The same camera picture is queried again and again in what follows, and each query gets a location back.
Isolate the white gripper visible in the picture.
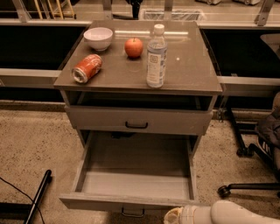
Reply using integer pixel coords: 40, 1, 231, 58
164, 206, 200, 224

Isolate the grey drawer cabinet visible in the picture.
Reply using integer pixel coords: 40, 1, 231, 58
54, 20, 222, 149

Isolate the black stand leg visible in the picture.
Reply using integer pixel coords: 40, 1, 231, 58
0, 170, 53, 224

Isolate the red soda can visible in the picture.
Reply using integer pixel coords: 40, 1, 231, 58
72, 54, 102, 83

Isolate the red apple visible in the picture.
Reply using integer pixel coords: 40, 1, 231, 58
124, 38, 144, 58

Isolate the black metal frame leg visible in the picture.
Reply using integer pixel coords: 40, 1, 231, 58
227, 105, 254, 157

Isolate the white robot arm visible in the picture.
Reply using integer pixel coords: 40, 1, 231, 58
164, 200, 280, 224

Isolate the black floor cable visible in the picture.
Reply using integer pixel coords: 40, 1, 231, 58
0, 176, 46, 224

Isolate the clear plastic water bottle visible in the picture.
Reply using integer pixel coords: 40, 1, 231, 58
146, 24, 167, 88

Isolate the grey top drawer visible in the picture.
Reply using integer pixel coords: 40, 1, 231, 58
65, 106, 213, 136

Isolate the white bowl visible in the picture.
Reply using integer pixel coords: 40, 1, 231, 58
83, 27, 113, 51

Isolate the grey drawer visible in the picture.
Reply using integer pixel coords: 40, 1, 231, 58
65, 106, 213, 136
59, 131, 199, 218

